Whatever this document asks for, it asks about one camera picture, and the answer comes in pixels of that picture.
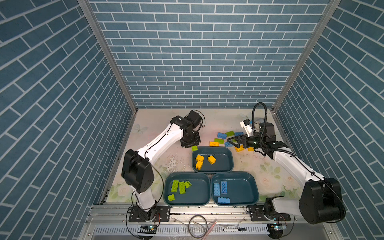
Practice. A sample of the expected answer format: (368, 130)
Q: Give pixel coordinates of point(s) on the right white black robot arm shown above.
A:
(321, 198)

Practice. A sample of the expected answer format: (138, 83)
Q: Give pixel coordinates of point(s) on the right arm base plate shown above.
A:
(259, 213)

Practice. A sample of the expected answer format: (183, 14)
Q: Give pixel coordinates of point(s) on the small green lego brick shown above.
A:
(187, 184)

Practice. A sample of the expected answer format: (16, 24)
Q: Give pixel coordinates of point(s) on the yellow square lego brick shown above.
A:
(199, 165)

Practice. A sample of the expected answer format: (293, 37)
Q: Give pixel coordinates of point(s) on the bottom left teal bin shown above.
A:
(198, 194)

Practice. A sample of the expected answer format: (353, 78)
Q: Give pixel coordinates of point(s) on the blue lego brick top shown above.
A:
(223, 201)

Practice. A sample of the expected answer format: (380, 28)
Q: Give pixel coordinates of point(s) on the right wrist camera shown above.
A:
(247, 126)

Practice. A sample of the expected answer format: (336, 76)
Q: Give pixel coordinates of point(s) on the blue upturned lego brick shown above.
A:
(217, 189)

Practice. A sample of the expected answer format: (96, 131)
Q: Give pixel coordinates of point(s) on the bottom right teal bin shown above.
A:
(242, 188)

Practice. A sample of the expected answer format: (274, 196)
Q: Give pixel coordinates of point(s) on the green lego plate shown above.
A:
(175, 185)
(230, 134)

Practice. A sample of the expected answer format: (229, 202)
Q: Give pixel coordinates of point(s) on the yellow flat lego plate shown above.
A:
(241, 148)

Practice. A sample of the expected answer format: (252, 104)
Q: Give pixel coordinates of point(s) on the small yellow lego brick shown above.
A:
(211, 160)

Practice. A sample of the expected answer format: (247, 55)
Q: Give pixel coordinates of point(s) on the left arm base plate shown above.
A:
(157, 213)

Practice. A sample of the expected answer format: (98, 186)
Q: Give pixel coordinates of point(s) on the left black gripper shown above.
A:
(196, 141)

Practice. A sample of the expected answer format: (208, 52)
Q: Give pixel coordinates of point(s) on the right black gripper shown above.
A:
(239, 140)

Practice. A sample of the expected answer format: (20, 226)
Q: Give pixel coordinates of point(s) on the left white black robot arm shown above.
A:
(138, 165)

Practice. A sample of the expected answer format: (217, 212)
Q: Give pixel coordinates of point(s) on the top teal plastic bin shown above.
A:
(224, 160)

